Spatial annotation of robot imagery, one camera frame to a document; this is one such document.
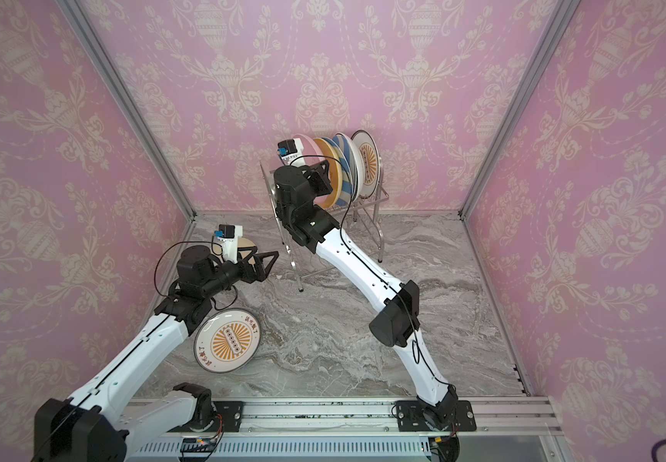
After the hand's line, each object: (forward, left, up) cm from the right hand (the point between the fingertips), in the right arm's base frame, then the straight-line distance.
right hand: (331, 165), depth 72 cm
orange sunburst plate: (-26, +35, -43) cm, 61 cm away
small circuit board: (-53, +37, -46) cm, 79 cm away
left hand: (-14, +18, -16) cm, 28 cm away
